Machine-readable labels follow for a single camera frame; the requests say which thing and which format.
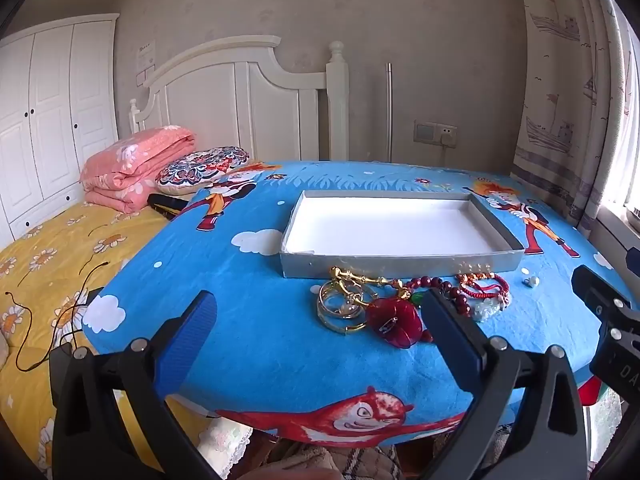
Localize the grey cardboard tray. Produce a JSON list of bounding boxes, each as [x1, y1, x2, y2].
[[280, 189, 526, 279]]

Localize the black object with yellow trim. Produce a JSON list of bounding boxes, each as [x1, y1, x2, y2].
[[146, 192, 190, 221]]

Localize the gold cuff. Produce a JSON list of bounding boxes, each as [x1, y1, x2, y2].
[[330, 285, 381, 322]]

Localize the pale translucent stone charm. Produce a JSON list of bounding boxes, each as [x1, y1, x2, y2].
[[470, 297, 508, 322]]

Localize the thin black cord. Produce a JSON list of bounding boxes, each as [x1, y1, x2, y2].
[[4, 260, 110, 373]]

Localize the red string bracelet gold beads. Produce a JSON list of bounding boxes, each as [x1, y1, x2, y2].
[[456, 271, 511, 303]]

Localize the white lace cloth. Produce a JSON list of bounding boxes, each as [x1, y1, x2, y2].
[[192, 415, 253, 480]]

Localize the white wardrobe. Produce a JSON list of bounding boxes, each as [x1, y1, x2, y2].
[[0, 14, 121, 251]]

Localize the gold bamboo link bracelet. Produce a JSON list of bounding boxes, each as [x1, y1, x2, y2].
[[329, 266, 400, 289]]

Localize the white power cable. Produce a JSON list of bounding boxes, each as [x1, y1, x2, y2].
[[439, 145, 476, 177]]

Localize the dark red bead bracelet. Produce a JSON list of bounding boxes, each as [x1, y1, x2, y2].
[[400, 275, 473, 317]]

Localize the plaid cloth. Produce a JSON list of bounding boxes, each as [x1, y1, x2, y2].
[[270, 441, 403, 480]]

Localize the metal pole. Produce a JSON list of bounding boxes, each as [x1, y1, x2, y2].
[[386, 62, 394, 163]]

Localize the window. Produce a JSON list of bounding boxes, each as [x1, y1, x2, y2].
[[600, 10, 640, 213]]

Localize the patterned round pillow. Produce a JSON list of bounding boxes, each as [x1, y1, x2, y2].
[[156, 146, 251, 196]]

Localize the white bed headboard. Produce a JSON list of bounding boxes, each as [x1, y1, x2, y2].
[[129, 35, 350, 163]]

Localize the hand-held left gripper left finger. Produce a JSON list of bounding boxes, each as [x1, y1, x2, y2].
[[49, 290, 221, 480]]

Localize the paper notice on wall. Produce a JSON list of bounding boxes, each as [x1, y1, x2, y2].
[[136, 40, 157, 88]]

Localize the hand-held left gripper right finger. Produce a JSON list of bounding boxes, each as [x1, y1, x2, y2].
[[421, 287, 588, 480]]

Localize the red flower hair clip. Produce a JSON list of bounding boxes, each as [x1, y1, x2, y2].
[[365, 296, 425, 350]]

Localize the ship print curtain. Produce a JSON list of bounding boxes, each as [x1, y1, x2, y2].
[[510, 0, 632, 233]]

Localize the yellow daisy bedsheet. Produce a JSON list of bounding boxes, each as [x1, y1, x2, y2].
[[0, 200, 216, 480]]

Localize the blue cartoon printed cloth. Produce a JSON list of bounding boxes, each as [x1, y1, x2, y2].
[[82, 160, 640, 448]]

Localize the pink folded quilt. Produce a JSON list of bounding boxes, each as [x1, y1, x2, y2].
[[80, 125, 197, 213]]

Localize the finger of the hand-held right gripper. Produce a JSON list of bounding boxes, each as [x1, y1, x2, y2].
[[571, 265, 640, 332]]

